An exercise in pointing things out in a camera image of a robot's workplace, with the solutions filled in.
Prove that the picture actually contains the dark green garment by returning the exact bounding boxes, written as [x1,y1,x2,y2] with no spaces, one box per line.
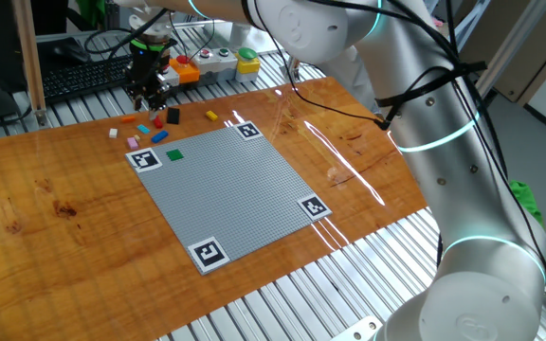
[74,0,106,27]

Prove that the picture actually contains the black keyboard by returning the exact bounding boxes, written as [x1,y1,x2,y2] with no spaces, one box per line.
[40,54,135,103]

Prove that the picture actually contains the yellow box green button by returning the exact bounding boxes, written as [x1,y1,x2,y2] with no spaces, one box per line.
[234,46,262,83]

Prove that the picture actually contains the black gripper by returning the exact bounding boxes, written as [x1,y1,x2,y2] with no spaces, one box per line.
[125,49,170,121]

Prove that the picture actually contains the metal mounting plate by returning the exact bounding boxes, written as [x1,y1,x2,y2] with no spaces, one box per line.
[330,315,384,341]

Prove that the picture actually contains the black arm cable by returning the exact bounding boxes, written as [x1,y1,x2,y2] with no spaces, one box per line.
[83,0,546,285]

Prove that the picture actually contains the tan frame post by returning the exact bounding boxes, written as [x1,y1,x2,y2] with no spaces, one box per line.
[10,0,49,128]

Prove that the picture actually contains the grey two-button box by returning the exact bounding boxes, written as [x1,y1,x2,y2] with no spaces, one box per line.
[191,46,240,82]

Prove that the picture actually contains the bright green cloth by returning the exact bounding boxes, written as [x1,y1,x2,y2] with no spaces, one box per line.
[508,178,545,229]

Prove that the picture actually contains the black computer mouse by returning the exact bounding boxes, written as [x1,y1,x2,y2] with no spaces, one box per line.
[50,36,93,65]

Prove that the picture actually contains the wood pattern table mat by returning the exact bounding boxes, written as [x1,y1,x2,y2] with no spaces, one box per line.
[0,76,429,341]

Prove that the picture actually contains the grey Lego baseplate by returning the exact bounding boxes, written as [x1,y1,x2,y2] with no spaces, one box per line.
[124,120,334,277]

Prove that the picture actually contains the green wrist mount ring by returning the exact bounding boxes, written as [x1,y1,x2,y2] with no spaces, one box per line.
[129,39,167,53]

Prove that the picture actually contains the orange box red button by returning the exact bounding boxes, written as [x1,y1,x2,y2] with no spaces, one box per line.
[168,54,202,85]

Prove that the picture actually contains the aluminium extrusion bar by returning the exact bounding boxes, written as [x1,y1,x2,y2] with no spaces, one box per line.
[472,0,546,99]

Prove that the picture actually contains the black white fiducial marker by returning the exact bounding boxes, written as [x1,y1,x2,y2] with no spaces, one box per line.
[187,235,231,275]
[297,193,334,222]
[234,120,264,141]
[125,147,164,173]

